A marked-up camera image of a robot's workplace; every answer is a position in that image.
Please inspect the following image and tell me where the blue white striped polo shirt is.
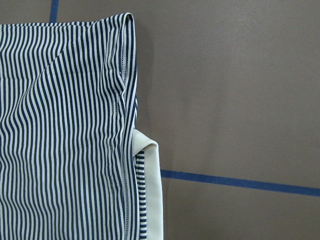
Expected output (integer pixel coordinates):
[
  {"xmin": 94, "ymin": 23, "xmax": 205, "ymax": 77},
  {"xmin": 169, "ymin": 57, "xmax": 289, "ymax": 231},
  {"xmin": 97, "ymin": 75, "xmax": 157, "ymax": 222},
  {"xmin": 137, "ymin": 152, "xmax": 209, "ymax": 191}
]
[{"xmin": 0, "ymin": 12, "xmax": 164, "ymax": 240}]

